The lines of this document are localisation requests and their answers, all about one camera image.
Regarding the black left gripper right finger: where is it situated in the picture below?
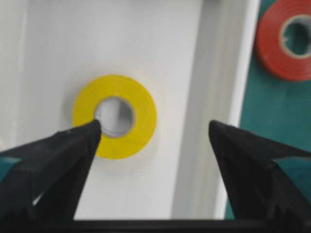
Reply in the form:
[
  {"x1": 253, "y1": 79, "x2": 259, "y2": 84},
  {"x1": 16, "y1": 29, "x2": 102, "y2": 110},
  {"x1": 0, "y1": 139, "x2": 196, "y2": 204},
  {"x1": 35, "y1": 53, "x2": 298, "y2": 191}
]
[{"x1": 208, "y1": 120, "x2": 311, "y2": 220}]

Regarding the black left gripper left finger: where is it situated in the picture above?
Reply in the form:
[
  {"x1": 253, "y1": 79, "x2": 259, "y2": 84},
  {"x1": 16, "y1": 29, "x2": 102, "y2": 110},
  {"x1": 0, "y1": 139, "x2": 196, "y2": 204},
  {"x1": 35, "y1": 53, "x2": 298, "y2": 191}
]
[{"x1": 0, "y1": 120, "x2": 102, "y2": 220}]

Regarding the yellow tape roll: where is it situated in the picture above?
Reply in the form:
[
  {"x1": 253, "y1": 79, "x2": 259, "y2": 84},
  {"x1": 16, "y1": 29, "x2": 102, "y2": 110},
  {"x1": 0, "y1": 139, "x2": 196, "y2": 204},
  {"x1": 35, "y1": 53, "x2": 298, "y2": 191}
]
[{"x1": 72, "y1": 75, "x2": 157, "y2": 159}]

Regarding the red tape roll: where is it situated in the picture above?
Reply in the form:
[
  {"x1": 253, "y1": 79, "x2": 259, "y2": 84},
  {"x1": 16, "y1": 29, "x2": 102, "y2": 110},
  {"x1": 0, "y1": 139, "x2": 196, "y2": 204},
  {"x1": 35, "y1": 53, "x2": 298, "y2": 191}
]
[{"x1": 255, "y1": 0, "x2": 311, "y2": 82}]

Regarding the white plastic case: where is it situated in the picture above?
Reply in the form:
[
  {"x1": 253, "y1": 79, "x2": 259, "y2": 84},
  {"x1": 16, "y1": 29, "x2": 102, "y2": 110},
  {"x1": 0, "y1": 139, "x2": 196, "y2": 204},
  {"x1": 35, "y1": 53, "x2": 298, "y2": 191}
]
[{"x1": 0, "y1": 0, "x2": 260, "y2": 219}]

